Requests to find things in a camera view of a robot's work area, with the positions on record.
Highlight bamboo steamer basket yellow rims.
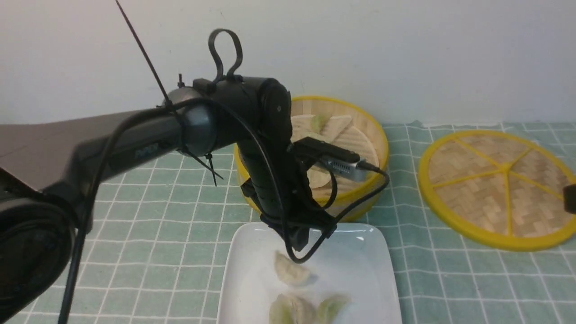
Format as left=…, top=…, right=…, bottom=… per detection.
left=234, top=95, right=390, bottom=223

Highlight black zip tie on arm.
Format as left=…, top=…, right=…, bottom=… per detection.
left=115, top=0, right=222, bottom=187

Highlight steamed dumpling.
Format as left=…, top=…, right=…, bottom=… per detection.
left=274, top=251, right=315, bottom=288

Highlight greenish dumpling plate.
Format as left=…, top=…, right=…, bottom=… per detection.
left=316, top=293, right=351, bottom=324

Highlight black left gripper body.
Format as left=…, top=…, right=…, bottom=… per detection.
left=237, top=138, right=337, bottom=252

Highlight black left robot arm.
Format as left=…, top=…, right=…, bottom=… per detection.
left=1, top=76, right=337, bottom=323

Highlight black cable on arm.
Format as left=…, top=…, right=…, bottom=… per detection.
left=58, top=28, right=390, bottom=324

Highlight green checkered tablecloth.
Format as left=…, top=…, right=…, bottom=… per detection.
left=9, top=121, right=576, bottom=324

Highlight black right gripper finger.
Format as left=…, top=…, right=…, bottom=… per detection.
left=563, top=183, right=576, bottom=215

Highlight wrist camera with silver adapter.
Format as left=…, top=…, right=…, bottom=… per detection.
left=292, top=137, right=380, bottom=182

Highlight white rectangular plate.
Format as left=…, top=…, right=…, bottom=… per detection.
left=217, top=223, right=402, bottom=324

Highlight bamboo steamer lid yellow rim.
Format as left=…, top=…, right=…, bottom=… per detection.
left=418, top=130, right=576, bottom=252

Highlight steamed dumpling plate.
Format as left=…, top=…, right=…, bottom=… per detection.
left=268, top=294, right=316, bottom=324

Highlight greenish dumpling in steamer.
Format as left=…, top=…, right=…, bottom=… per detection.
left=309, top=114, right=331, bottom=135

